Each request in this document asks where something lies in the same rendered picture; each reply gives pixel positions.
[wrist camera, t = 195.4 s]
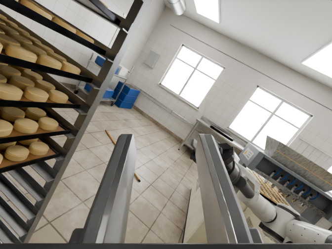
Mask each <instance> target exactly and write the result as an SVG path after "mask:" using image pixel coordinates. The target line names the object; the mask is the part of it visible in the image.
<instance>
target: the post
mask: <svg viewBox="0 0 332 249"><path fill-rule="evenodd" d="M151 1H152V0H145V1H144V2H142V1H140V0H134V2H133V4H132V6H131V8H130V10H129V12H128V14H127V16H126V18H125V19H126V20H128V21H130V22H131V23H133V25H132V27H131V29H130V31H129V33H126V32H124V31H122V30H121V29H120V31H119V33H118V35H117V37H116V39H115V41H114V43H113V45H112V47H111V49H112V50H113V51H115V52H117V53H118V55H117V57H116V59H115V61H114V62H111V61H109V60H107V59H105V61H104V63H103V65H102V68H101V70H100V72H99V74H98V77H99V78H101V79H102V80H104V83H103V85H102V87H101V89H94V88H91V90H90V92H89V94H88V96H87V98H86V100H85V102H86V103H87V104H89V105H90V106H91V109H90V111H89V113H88V114H87V115H81V114H79V115H78V117H77V119H76V121H75V123H74V126H75V127H76V128H78V129H79V130H80V131H79V133H78V135H77V137H76V138H71V139H68V138H67V139H66V141H65V143H64V146H63V148H64V149H66V150H67V151H68V155H67V157H66V159H64V160H61V161H56V162H55V164H54V166H53V168H54V169H55V170H56V171H57V172H58V175H57V177H56V179H55V180H52V181H50V182H46V183H45V185H44V188H45V189H46V190H47V191H48V195H47V197H46V198H45V199H43V200H41V201H39V202H37V201H36V203H35V206H36V207H37V208H38V209H39V210H40V211H39V213H38V215H37V216H36V217H34V218H32V219H30V220H28V219H27V223H28V224H29V225H30V226H31V229H30V231H29V232H28V233H27V234H26V235H24V236H22V237H19V239H20V240H21V241H22V243H28V242H29V240H30V238H31V236H32V234H33V232H34V230H35V229H36V227H37V225H38V223H39V221H40V219H41V217H42V215H43V213H44V211H45V209H46V207H47V205H48V203H49V201H50V199H51V197H52V195H53V193H54V191H55V189H56V187H57V185H58V183H59V181H60V180H61V178H62V176H63V174H64V172H65V170H66V168H67V166H68V164H69V162H70V160H71V158H72V156H73V154H74V152H75V150H76V148H77V146H78V144H79V142H80V140H81V138H82V136H83V134H84V132H85V131H86V129H87V127H88V125H89V123H90V121H91V119H92V117H93V115H94V113H95V111H96V109H97V107H98V105H99V103H100V101H101V99H102V97H103V95H104V93H105V91H106V89H107V87H108V85H109V83H110V82H111V80H112V78H113V76H114V74H115V72H116V70H117V68H118V66H119V64H120V62H121V60H122V58H123V56H124V54H125V52H126V50H127V48H128V46H129V44H130V42H131V40H132V38H133V36H134V34H135V33H136V31H137V29H138V27H139V25H140V23H141V21H142V19H143V17H144V15H145V13H146V11H147V9H148V7H149V5H150V3H151Z"/></svg>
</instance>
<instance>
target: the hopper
mask: <svg viewBox="0 0 332 249"><path fill-rule="evenodd" d="M264 152H265V153H266V154H267V155H268V156H270V157H271V158H273V159H274V160H276V161H277V162H279V163H280V164H282V165H283V166H285V167H287V168H288V169H290V170H291V171H293V172H294V173H296V174H298V175H299V176H301V177H302V178H304V179H305V180H307V181H309V182H310V183H312V184H313V185H315V186H316V187H318V188H319V189H321V190H323V191H324V192H328V191H332V173H330V172H328V171H327V170H325V169H324V168H322V167H320V166H319V165H317V164H316V163H314V162H312V161H311V160H309V159H308V158H306V157H304V156H303V155H301V154H300V153H298V152H296V151H295V150H293V149H292V148H290V147H288V146H287V145H285V144H284V143H282V142H280V141H278V140H276V139H274V138H272V137H270V136H268V135H267V136H266V143H265V150H264Z"/></svg>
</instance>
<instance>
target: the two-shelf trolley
mask: <svg viewBox="0 0 332 249"><path fill-rule="evenodd" d="M93 54H94V53H93V52H92V54H91V56H90V58H89V60H88V62H87V64H86V67H85V68H87V67H88V65H89V63H90V62H91V63H93V64H94V65H96V66H97V67H99V68H100V69H101V68H102V67H101V66H99V65H98V64H96V63H95V61H92V60H91V58H92V56H93ZM133 68H134V66H133V67H132V69H131V71H130V72H129V71H128V72H129V75H130V74H131V72H132V70H133ZM129 75H128V76H127V78H125V77H122V76H119V75H117V74H114V76H116V77H119V78H122V79H125V82H124V84H123V86H122V88H121V90H122V89H123V87H124V85H125V83H126V81H127V79H128V77H129ZM80 82H81V81H79V82H78V84H77V86H76V90H75V91H74V94H77V93H78V92H79V89H80V90H81V91H83V92H84V93H86V94H87V95H88V94H89V91H87V90H86V89H84V87H83V86H79V84H80ZM121 90H120V92H121ZM120 92H119V93H118V95H117V97H116V99H114V98H112V97H111V98H102V99H101V101H112V103H111V106H113V105H114V103H115V102H116V100H117V98H118V96H119V94H120Z"/></svg>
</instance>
